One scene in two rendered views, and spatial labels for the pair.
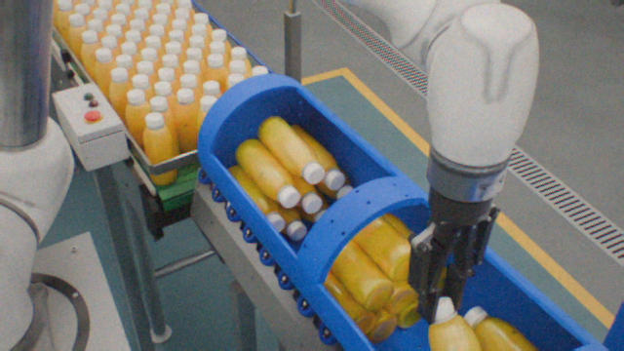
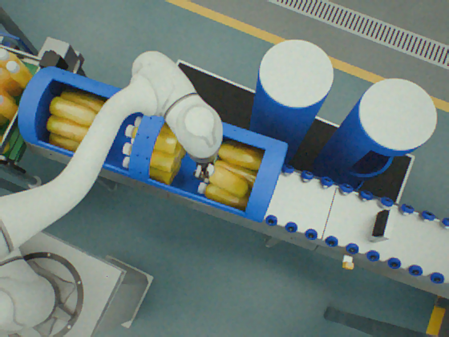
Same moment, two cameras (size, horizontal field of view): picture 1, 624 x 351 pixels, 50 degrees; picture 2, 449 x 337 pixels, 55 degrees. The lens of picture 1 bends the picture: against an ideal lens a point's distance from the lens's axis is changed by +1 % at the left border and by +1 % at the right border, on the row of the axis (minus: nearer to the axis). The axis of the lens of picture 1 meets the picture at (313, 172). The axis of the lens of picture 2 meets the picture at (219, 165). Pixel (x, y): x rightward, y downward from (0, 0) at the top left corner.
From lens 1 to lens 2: 66 cm
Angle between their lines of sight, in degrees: 39
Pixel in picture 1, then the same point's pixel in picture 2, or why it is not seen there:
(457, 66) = (194, 144)
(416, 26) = (154, 111)
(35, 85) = not seen: outside the picture
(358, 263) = (156, 158)
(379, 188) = (147, 126)
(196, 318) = (45, 161)
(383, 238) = (160, 143)
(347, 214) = (143, 148)
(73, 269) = (34, 244)
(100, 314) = (68, 253)
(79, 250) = not seen: hidden behind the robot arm
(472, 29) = (194, 132)
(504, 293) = not seen: hidden behind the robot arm
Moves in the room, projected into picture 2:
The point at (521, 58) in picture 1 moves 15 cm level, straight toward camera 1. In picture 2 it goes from (216, 130) to (239, 193)
